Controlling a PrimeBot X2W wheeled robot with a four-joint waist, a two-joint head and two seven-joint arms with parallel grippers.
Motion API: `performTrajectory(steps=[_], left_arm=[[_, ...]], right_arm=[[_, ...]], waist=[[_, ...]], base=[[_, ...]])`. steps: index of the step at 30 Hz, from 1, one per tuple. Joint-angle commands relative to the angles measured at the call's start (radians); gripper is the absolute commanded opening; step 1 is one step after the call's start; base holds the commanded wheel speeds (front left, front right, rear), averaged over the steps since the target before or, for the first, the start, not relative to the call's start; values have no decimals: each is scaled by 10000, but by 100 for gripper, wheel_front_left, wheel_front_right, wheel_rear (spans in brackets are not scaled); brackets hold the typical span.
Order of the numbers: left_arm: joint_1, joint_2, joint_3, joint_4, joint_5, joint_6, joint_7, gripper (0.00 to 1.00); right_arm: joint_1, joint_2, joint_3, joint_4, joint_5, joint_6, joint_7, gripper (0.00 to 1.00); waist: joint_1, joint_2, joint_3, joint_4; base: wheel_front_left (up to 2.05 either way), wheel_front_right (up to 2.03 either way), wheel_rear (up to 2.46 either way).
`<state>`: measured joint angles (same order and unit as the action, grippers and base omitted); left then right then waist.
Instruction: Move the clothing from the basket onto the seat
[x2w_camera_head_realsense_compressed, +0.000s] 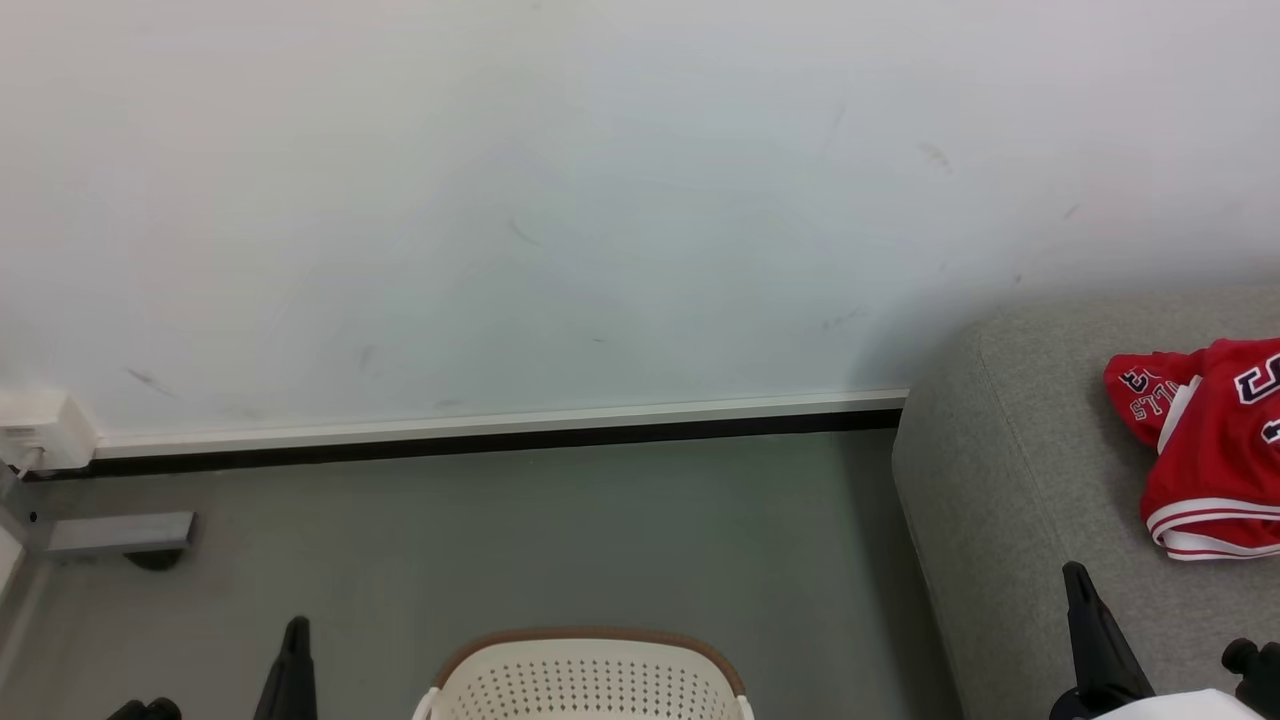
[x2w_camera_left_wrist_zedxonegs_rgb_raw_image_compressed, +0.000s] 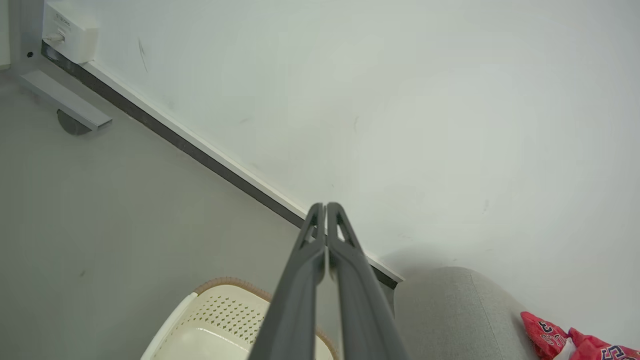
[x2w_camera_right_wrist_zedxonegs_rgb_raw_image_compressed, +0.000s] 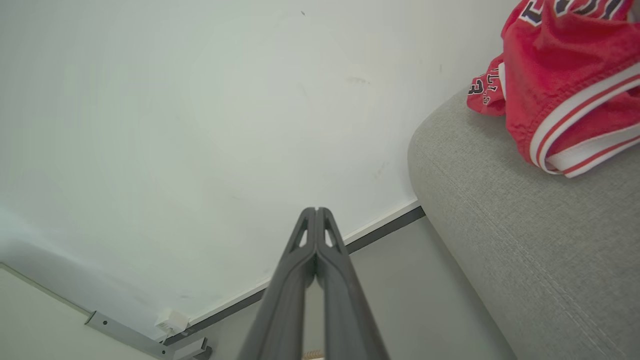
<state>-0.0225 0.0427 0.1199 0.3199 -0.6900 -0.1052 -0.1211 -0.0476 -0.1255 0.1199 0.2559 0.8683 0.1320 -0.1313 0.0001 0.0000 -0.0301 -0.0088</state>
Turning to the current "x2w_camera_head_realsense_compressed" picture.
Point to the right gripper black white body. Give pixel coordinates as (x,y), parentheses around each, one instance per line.
(1180,706)

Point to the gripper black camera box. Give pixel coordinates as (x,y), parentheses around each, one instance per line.
(1258,675)
(145,710)

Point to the white perforated laundry basket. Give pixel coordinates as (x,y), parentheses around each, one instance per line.
(590,680)

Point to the right gripper black camera box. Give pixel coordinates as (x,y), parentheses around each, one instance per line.
(1258,675)

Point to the grey fabric sofa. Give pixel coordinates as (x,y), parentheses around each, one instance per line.
(1020,480)

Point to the white wall box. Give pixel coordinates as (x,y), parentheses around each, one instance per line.
(40,430)

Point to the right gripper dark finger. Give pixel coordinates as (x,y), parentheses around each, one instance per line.
(1100,650)

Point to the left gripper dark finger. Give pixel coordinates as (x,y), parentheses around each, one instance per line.
(292,680)

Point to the grey metal furniture foot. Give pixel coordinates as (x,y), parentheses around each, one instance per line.
(120,533)

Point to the white black baseboard strip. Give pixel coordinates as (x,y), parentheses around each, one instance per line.
(500,430)

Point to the red basketball jersey clothing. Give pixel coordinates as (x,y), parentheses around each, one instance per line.
(1215,460)

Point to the left gripper black camera box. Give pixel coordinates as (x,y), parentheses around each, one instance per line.
(145,710)

